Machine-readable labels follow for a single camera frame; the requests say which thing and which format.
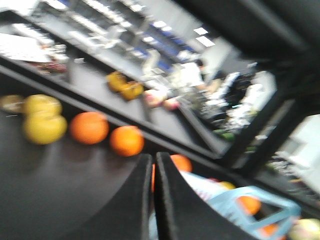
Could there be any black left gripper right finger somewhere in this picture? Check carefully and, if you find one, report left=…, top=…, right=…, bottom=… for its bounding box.
left=154, top=152, right=254, bottom=240

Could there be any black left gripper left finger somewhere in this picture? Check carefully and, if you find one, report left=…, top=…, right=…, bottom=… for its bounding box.
left=62, top=154, right=153, bottom=240

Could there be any light blue plastic basket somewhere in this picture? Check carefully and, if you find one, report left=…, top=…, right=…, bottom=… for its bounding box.
left=179, top=171, right=301, bottom=240

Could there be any orange back centre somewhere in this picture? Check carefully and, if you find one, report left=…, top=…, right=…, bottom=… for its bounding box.
left=170, top=154, right=193, bottom=173

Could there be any yellow orange citrus fruit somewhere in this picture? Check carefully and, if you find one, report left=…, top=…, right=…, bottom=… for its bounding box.
left=219, top=181, right=237, bottom=190

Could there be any small orange left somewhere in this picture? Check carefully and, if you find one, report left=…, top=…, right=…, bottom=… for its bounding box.
left=151, top=164, right=156, bottom=193

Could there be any black wooden produce stand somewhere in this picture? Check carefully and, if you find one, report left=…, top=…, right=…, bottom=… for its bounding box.
left=0, top=9, right=320, bottom=240

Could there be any orange front centre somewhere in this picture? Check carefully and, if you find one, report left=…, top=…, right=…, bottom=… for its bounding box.
left=237, top=196, right=262, bottom=216

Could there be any orange back far left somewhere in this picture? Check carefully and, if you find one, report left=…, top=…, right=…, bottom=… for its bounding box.
left=69, top=111, right=109, bottom=145

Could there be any pink apple back tray right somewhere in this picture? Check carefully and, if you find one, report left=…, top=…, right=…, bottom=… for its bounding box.
left=163, top=98, right=180, bottom=111

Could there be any pink apple on back tray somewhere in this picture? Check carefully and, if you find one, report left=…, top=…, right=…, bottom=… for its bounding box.
left=143, top=89, right=167, bottom=108

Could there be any yellow green apple front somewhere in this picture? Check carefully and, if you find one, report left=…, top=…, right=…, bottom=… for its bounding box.
left=22, top=111, right=68, bottom=145

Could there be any yellow green apple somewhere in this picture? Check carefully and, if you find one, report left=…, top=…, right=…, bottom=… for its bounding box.
left=22, top=111, right=68, bottom=145
left=23, top=94, right=63, bottom=115

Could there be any yellow pear middle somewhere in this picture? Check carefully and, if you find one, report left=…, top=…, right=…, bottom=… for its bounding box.
left=120, top=81, right=144, bottom=101

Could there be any yellow pear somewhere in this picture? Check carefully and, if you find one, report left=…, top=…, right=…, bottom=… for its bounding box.
left=105, top=71, right=127, bottom=92
left=120, top=81, right=144, bottom=101

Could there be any yellow pear left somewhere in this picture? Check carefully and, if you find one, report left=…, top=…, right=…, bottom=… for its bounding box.
left=105, top=71, right=127, bottom=92

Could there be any person in white shirt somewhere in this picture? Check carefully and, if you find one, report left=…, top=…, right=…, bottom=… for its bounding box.
left=177, top=58, right=210, bottom=91

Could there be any yellow green apple back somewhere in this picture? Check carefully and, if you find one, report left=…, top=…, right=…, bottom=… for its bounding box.
left=23, top=94, right=63, bottom=115

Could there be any brown mushroom shaped object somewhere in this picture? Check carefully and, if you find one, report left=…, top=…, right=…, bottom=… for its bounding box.
left=0, top=94, right=25, bottom=114

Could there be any white perforated plastic board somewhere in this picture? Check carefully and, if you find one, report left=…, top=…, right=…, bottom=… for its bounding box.
left=0, top=33, right=51, bottom=63

